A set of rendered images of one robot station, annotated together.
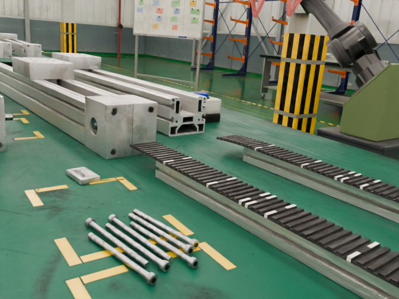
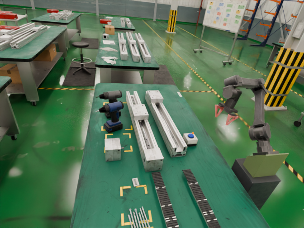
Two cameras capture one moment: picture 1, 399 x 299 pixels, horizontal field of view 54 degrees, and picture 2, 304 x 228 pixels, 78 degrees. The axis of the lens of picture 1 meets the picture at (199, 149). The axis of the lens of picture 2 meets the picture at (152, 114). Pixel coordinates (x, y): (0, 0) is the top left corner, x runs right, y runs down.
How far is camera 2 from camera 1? 67 cm
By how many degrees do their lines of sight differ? 26
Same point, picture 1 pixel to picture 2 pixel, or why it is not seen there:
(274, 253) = not seen: outside the picture
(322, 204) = (195, 219)
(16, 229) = (114, 206)
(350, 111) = (248, 160)
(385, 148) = (253, 183)
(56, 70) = (142, 117)
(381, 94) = (259, 163)
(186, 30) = (230, 26)
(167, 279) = not seen: outside the picture
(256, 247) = not seen: outside the picture
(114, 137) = (148, 167)
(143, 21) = (209, 18)
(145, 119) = (159, 162)
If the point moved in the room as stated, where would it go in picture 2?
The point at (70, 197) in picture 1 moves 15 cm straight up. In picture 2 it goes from (129, 193) to (130, 174)
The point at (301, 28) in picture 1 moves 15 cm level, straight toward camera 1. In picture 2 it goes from (293, 45) to (292, 46)
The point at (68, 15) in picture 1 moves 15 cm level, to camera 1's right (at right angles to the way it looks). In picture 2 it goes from (174, 6) to (177, 6)
